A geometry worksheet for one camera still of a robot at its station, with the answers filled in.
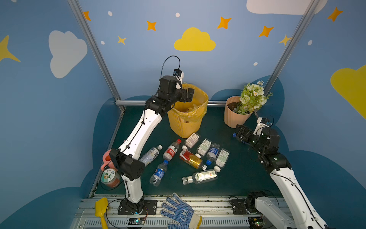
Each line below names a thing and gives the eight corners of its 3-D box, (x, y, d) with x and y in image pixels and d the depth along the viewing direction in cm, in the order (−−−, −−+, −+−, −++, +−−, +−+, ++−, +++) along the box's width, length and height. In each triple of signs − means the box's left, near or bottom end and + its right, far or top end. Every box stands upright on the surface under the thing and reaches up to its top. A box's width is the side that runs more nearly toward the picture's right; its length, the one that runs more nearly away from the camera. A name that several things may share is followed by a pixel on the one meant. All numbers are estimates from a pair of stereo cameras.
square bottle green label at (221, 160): (212, 169, 88) (212, 168, 86) (220, 149, 97) (220, 147, 96) (222, 174, 86) (223, 173, 84) (229, 153, 95) (230, 151, 94)
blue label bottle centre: (203, 162, 90) (203, 160, 88) (212, 143, 99) (213, 141, 97) (212, 167, 89) (213, 165, 86) (220, 147, 98) (221, 145, 95)
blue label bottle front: (149, 184, 82) (148, 182, 79) (162, 160, 92) (161, 157, 89) (158, 187, 81) (157, 185, 78) (169, 163, 91) (169, 160, 88)
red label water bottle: (162, 158, 92) (161, 155, 88) (174, 140, 101) (174, 136, 97) (170, 162, 90) (169, 159, 87) (182, 143, 99) (182, 140, 96)
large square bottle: (183, 186, 82) (183, 184, 78) (181, 177, 85) (181, 174, 81) (217, 179, 85) (219, 177, 81) (214, 171, 88) (215, 167, 84)
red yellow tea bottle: (177, 157, 92) (177, 154, 89) (182, 151, 96) (182, 147, 92) (204, 173, 86) (204, 170, 83) (208, 165, 89) (209, 162, 86)
